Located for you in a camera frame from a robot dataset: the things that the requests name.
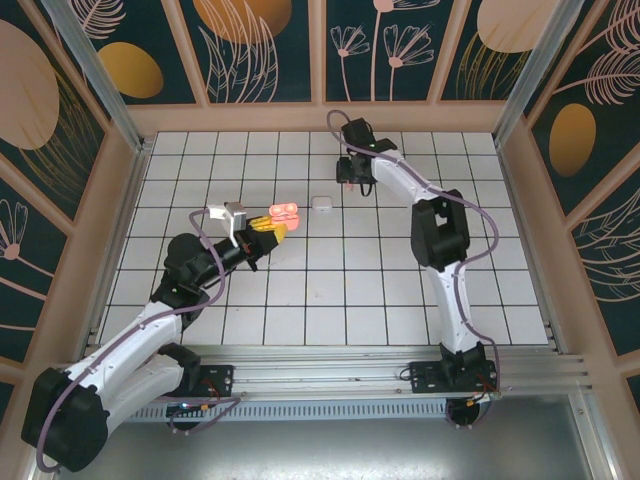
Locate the grey metal sheet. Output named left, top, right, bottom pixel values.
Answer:
left=29, top=418, right=619, bottom=480

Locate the aluminium side rail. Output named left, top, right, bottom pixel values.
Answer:
left=79, top=142, right=154, bottom=364
left=493, top=137, right=574, bottom=359

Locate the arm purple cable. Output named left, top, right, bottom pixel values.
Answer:
left=37, top=208, right=239, bottom=474
left=325, top=108, right=501, bottom=431

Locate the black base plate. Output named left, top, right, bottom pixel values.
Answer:
left=143, top=364, right=236, bottom=399
left=408, top=360, right=501, bottom=396

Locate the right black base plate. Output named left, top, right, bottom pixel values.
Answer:
left=408, top=360, right=501, bottom=396

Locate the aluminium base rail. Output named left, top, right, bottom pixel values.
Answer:
left=47, top=343, right=596, bottom=401

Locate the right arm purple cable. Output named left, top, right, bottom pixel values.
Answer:
left=325, top=108, right=501, bottom=431

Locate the pink earbud charging case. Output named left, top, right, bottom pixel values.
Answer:
left=268, top=202, right=301, bottom=231

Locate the right aluminium corner post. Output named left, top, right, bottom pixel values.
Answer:
left=492, top=0, right=596, bottom=146

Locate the right aluminium side rail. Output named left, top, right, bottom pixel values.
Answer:
left=493, top=137, right=574, bottom=359

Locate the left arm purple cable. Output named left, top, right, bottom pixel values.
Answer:
left=37, top=208, right=239, bottom=474

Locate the grey slotted cable duct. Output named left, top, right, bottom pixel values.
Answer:
left=107, top=399, right=454, bottom=422

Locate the left aluminium side rail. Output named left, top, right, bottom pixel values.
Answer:
left=79, top=142, right=154, bottom=364

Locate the aluminium corner post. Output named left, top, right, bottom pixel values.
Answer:
left=492, top=0, right=596, bottom=146
left=42, top=0, right=154, bottom=154

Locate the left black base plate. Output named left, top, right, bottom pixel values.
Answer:
left=143, top=364, right=236, bottom=399

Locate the left aluminium corner post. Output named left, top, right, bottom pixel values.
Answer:
left=42, top=0, right=154, bottom=154

